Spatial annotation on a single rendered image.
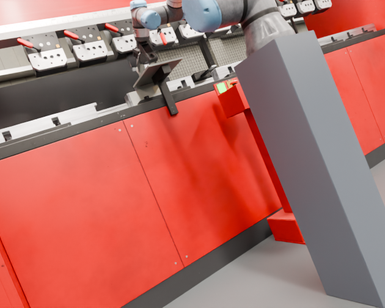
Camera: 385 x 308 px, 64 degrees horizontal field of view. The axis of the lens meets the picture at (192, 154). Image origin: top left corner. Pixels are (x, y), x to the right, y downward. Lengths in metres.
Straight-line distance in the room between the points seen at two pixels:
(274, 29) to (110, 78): 1.45
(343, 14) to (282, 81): 2.50
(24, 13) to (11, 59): 3.47
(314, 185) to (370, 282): 0.29
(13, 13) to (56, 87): 0.59
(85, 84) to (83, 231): 1.10
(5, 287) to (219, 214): 0.92
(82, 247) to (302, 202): 0.86
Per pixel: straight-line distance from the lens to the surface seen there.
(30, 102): 2.09
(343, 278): 1.06
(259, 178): 1.70
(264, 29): 0.96
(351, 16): 3.31
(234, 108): 1.46
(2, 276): 1.27
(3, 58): 5.15
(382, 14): 3.18
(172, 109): 1.50
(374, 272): 1.01
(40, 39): 1.64
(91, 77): 2.17
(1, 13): 1.70
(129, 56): 1.71
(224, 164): 1.59
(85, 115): 1.53
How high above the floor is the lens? 0.59
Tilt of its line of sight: 1 degrees down
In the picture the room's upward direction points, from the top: 23 degrees counter-clockwise
